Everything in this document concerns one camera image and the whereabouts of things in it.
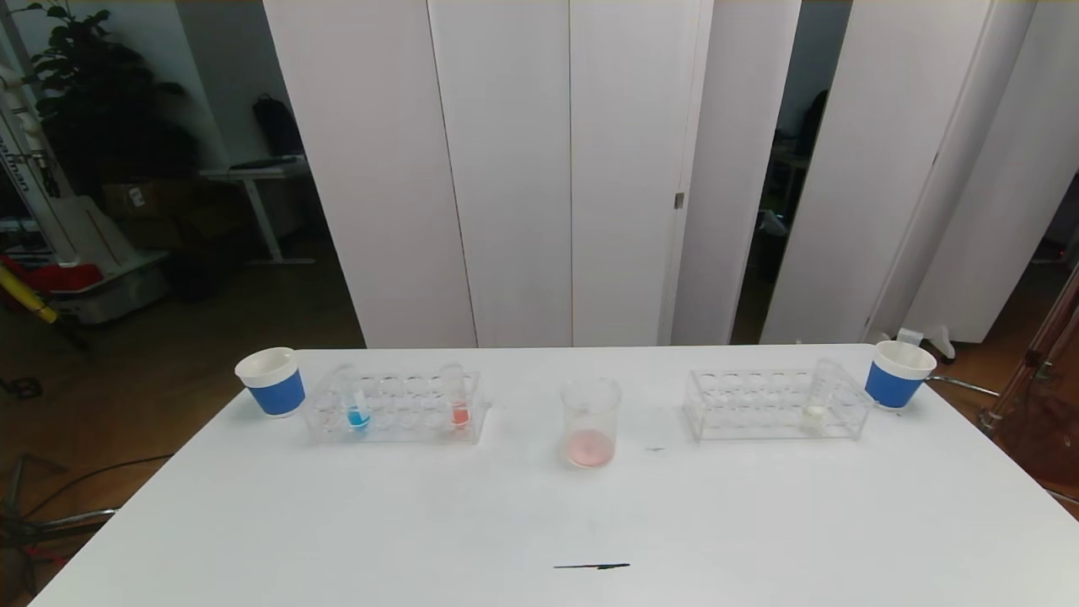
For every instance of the test tube with blue pigment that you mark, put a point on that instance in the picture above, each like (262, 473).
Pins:
(357, 417)

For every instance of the test tube with red pigment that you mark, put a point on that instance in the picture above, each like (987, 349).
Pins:
(910, 337)
(458, 414)

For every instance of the clear glass beaker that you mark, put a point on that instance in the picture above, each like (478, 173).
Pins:
(590, 447)

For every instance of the clear acrylic test tube rack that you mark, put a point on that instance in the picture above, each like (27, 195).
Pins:
(405, 424)
(763, 415)

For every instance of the test tube with yellow pigment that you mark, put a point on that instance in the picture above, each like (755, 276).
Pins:
(815, 413)

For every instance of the blue and white paper cup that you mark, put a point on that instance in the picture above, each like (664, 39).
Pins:
(893, 385)
(274, 393)

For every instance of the white standing desk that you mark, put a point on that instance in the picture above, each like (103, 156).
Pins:
(257, 171)

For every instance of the black backpack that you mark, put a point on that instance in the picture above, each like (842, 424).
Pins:
(276, 126)

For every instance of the brown cardboard box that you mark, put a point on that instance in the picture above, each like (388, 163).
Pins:
(156, 211)

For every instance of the white screen foot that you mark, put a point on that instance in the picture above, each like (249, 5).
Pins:
(942, 346)

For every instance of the grey storage bin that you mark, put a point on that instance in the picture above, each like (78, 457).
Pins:
(118, 295)

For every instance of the white leaning board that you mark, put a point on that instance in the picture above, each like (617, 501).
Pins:
(88, 232)

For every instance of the dark green potted plant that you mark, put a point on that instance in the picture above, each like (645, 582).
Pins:
(101, 110)

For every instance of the red bag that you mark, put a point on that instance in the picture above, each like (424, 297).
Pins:
(59, 276)

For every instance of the small black floor item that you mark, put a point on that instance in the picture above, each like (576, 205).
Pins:
(24, 386)

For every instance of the white banner stand with lettering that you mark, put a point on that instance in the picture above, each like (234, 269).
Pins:
(21, 169)

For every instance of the metal chair base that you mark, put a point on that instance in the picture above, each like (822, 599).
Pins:
(50, 527)

